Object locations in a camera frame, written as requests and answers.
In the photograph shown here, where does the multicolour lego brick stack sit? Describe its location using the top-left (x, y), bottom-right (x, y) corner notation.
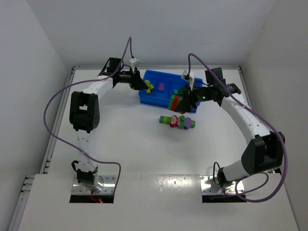
top-left (168, 94), bottom-right (182, 112)

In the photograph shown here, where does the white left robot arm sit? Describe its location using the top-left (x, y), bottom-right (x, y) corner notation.
top-left (69, 57), bottom-right (148, 192)

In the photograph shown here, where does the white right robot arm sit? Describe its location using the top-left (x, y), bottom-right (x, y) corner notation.
top-left (174, 68), bottom-right (285, 186)

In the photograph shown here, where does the flower and butterfly lego assembly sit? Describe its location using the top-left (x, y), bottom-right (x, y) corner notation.
top-left (159, 115), bottom-right (196, 130)

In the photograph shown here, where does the blue compartment tray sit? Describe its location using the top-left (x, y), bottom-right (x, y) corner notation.
top-left (139, 70), bottom-right (188, 108)

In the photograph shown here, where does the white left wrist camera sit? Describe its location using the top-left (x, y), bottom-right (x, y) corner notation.
top-left (129, 57), bottom-right (141, 71)

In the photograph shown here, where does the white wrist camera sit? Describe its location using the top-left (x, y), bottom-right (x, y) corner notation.
top-left (181, 70), bottom-right (195, 90)
top-left (129, 57), bottom-right (141, 71)

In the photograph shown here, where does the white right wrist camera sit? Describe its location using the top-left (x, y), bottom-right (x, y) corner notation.
top-left (181, 70), bottom-right (195, 90)

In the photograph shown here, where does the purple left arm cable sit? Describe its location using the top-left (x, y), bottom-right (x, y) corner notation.
top-left (43, 37), bottom-right (135, 191)

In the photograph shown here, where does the black cable at right base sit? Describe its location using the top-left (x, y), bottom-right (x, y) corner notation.
top-left (213, 162), bottom-right (223, 187)

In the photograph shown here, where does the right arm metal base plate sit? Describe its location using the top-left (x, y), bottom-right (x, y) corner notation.
top-left (200, 175), bottom-right (236, 196)

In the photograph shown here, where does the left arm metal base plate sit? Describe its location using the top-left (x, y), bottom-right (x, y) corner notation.
top-left (71, 175), bottom-right (116, 195)

